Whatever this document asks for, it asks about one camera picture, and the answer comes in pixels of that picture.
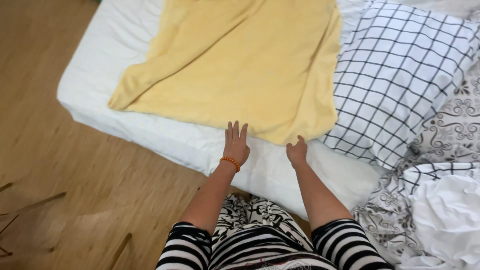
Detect black white striped shirt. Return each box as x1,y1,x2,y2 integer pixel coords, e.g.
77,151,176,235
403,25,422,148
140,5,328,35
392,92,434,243
155,219,395,270

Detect person's right hand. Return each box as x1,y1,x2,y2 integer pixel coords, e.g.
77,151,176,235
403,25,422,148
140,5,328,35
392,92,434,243
286,135,308,170

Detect grey floral patterned duvet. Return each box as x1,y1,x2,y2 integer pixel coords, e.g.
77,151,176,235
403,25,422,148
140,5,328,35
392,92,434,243
352,62,480,265

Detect yellow fleece blanket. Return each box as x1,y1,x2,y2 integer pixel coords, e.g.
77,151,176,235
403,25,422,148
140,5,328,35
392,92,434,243
107,0,343,146

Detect white black checked pillow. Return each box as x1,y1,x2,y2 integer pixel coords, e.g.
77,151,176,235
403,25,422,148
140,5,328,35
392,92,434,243
319,0,480,170

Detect orange bead bracelet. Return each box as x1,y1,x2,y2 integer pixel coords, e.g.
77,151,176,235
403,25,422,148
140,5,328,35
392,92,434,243
219,157,241,173

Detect person's left hand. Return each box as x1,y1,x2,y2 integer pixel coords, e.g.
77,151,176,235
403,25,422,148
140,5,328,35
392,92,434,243
223,121,251,168

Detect white sheeted mattress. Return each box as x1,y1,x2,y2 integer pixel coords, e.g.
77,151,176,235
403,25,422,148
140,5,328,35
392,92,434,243
56,0,381,221

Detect black white patterned trousers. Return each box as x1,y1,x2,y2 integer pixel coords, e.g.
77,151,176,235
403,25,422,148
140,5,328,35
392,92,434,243
211,193,313,253

